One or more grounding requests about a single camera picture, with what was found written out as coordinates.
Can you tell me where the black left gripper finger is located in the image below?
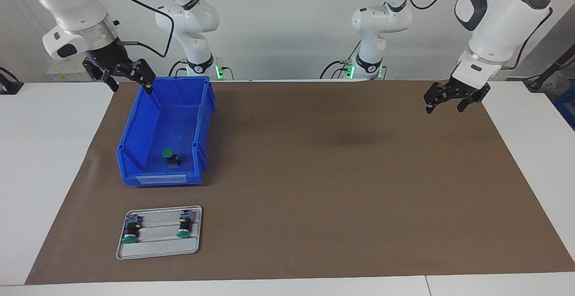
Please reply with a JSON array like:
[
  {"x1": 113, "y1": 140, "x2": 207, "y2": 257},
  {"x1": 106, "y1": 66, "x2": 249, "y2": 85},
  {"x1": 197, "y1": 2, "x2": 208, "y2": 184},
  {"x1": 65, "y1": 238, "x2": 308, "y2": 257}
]
[
  {"x1": 457, "y1": 84, "x2": 491, "y2": 113},
  {"x1": 424, "y1": 82, "x2": 459, "y2": 115}
]

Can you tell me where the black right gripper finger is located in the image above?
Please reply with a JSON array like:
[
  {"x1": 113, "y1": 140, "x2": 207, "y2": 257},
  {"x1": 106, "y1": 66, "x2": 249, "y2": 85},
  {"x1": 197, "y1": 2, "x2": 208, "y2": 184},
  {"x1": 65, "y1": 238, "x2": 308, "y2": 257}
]
[
  {"x1": 82, "y1": 59, "x2": 119, "y2": 93},
  {"x1": 127, "y1": 59, "x2": 156, "y2": 95}
]

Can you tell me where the green push button switch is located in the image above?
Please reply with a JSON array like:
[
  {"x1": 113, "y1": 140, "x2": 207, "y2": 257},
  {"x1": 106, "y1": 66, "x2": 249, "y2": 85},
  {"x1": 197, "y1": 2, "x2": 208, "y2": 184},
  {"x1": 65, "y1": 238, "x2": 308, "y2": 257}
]
[{"x1": 162, "y1": 148, "x2": 180, "y2": 167}]

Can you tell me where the green button with grey block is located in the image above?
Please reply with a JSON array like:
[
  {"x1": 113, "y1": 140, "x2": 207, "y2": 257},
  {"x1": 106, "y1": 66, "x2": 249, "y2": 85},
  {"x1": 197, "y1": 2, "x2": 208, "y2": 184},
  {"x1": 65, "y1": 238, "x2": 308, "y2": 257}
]
[{"x1": 121, "y1": 214, "x2": 143, "y2": 244}]

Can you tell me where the green button with yellow block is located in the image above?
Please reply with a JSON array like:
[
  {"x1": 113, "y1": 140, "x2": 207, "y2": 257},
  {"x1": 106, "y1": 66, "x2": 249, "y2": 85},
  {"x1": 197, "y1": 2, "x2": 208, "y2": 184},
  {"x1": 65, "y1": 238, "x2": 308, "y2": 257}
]
[{"x1": 176, "y1": 210, "x2": 195, "y2": 239}]

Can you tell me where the blue plastic storage bin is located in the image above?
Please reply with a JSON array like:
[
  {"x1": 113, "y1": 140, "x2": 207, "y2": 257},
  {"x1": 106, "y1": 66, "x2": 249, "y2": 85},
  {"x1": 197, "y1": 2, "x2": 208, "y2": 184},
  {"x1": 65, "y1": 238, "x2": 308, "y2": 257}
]
[{"x1": 116, "y1": 76, "x2": 216, "y2": 187}]

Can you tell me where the white power strip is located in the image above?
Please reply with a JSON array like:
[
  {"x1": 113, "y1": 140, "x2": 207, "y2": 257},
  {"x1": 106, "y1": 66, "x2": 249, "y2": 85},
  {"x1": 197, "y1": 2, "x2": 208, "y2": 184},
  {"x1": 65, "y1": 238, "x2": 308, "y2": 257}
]
[{"x1": 47, "y1": 60, "x2": 97, "y2": 82}]

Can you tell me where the black stand pole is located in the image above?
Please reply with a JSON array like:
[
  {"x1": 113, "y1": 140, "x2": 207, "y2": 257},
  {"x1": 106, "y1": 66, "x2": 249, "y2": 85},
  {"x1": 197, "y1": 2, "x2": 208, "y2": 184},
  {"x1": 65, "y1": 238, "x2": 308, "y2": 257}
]
[{"x1": 523, "y1": 42, "x2": 575, "y2": 92}]

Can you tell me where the blue crate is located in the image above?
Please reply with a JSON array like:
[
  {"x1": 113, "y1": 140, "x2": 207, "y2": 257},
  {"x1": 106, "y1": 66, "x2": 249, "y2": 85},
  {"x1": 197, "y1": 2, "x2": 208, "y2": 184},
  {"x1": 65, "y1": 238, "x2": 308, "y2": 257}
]
[{"x1": 553, "y1": 85, "x2": 575, "y2": 130}]

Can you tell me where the brown table mat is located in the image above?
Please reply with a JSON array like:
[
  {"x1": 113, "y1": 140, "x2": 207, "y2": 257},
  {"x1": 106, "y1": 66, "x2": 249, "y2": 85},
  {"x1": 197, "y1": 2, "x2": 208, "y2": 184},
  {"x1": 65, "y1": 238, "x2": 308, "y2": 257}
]
[{"x1": 25, "y1": 80, "x2": 575, "y2": 285}]

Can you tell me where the grey metal tray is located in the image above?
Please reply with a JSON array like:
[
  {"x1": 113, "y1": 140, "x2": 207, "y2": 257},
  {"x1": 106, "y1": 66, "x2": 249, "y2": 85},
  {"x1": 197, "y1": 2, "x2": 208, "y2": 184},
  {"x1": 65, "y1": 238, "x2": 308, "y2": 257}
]
[{"x1": 116, "y1": 205, "x2": 203, "y2": 261}]

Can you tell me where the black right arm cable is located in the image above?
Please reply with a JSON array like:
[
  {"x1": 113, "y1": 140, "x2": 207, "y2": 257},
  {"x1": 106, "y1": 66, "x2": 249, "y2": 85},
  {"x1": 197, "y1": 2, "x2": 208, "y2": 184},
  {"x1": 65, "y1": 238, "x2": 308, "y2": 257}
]
[{"x1": 97, "y1": 0, "x2": 175, "y2": 58}]

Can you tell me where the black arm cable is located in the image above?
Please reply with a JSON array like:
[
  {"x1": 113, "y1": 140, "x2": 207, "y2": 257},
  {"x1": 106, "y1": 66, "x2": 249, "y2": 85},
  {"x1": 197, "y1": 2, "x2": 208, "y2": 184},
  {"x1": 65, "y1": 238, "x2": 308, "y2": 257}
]
[
  {"x1": 97, "y1": 0, "x2": 175, "y2": 58},
  {"x1": 372, "y1": 0, "x2": 553, "y2": 70}
]

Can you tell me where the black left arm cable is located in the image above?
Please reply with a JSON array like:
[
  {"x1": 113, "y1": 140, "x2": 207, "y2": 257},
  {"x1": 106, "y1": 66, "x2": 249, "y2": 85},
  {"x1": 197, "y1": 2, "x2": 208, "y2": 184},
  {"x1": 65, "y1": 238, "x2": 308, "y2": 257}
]
[{"x1": 372, "y1": 0, "x2": 553, "y2": 70}]

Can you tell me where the black clamp mount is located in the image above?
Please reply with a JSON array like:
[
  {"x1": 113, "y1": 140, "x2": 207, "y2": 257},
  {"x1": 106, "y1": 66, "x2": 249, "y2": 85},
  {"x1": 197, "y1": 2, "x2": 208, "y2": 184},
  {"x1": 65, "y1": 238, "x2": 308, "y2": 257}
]
[{"x1": 0, "y1": 67, "x2": 24, "y2": 95}]

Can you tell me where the black base cable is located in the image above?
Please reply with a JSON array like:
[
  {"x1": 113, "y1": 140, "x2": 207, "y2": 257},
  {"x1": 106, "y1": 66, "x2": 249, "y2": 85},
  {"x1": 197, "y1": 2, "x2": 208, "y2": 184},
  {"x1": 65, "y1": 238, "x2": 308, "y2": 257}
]
[{"x1": 319, "y1": 40, "x2": 362, "y2": 80}]

